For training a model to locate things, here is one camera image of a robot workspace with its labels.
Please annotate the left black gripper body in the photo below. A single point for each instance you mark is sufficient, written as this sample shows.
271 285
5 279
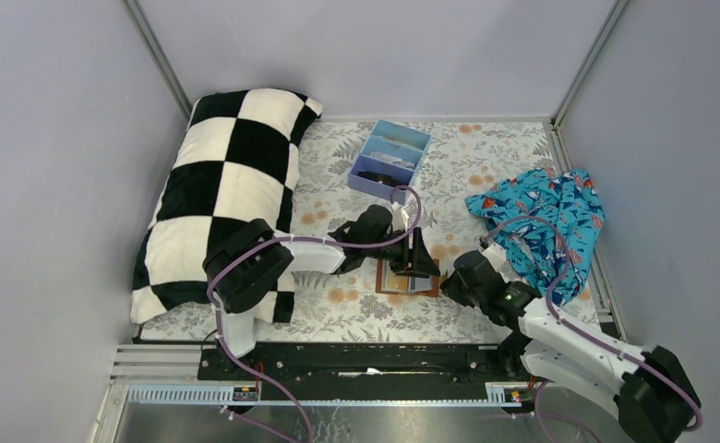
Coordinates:
410 253

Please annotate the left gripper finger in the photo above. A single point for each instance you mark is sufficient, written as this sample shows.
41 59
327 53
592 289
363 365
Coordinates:
421 263
398 259

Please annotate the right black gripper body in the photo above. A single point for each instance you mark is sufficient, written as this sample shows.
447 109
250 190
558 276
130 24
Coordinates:
453 286

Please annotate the silver grey credit card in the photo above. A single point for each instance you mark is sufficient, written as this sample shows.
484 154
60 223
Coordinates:
420 285

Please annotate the orange credit card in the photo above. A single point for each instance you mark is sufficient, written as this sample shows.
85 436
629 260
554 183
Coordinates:
395 284

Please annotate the brown leather card holder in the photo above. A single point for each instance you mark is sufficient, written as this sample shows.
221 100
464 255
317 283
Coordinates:
383 270

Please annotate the blue compartment organizer box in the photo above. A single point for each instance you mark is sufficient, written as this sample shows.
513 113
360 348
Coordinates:
392 149

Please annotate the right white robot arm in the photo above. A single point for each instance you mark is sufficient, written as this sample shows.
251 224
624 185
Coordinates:
648 391

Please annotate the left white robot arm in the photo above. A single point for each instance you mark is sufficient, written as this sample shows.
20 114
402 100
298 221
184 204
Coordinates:
244 269

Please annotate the floral table mat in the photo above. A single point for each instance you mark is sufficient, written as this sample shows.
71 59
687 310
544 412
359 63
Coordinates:
463 159

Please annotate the black item in box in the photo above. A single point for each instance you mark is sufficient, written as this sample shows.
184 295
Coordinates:
382 179

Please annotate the blue patterned cloth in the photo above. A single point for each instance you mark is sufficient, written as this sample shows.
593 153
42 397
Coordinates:
548 224

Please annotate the black white checkered pillow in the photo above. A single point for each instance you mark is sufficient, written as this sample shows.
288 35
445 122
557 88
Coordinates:
238 162

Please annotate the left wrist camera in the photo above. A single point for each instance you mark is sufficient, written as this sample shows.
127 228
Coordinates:
406 217

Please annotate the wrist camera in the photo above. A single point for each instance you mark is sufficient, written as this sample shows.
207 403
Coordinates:
406 217
496 256

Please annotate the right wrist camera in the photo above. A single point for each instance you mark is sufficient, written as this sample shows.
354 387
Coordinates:
496 256

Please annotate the white slotted cable duct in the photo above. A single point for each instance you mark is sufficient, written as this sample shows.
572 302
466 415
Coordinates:
233 396

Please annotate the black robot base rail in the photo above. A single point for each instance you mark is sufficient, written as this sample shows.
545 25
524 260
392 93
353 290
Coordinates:
372 371

